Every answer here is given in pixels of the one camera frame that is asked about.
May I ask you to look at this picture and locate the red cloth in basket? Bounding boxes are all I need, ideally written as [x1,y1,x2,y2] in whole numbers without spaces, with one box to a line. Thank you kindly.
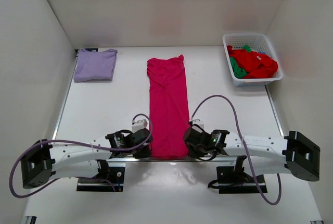
[240,45,278,79]

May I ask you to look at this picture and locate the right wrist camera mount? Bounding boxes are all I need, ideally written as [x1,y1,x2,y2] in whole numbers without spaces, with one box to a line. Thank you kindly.
[189,119,204,128]

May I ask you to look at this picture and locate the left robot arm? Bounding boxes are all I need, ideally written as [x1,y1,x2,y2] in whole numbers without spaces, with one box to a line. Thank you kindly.
[19,128,153,189]

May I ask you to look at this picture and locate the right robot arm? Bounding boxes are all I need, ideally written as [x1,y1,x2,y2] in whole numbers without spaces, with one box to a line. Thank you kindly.
[183,125,321,183]

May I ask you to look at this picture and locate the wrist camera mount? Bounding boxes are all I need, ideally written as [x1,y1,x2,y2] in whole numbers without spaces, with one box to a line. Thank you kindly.
[189,119,204,128]
[132,119,148,133]

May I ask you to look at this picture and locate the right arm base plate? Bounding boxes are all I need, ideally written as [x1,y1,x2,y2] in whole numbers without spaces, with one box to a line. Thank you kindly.
[208,166,259,194]

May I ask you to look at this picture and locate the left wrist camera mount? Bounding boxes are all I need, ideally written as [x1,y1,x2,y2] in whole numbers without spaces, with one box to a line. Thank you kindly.
[132,119,148,133]

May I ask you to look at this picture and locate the white plastic basket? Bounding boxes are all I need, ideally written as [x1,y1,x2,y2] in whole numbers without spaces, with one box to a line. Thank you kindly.
[222,33,283,86]

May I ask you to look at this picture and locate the folded lilac t-shirt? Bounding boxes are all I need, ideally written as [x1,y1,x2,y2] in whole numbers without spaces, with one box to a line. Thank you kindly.
[73,49,118,83]

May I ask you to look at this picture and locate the pink t-shirt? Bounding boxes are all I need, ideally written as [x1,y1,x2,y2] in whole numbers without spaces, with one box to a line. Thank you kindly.
[147,55,189,160]

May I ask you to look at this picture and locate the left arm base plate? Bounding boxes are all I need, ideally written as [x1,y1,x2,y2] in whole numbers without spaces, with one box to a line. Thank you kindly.
[76,160,125,193]

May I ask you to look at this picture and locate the green cloth in basket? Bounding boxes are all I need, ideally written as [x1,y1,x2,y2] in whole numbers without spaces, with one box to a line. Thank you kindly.
[227,45,249,79]

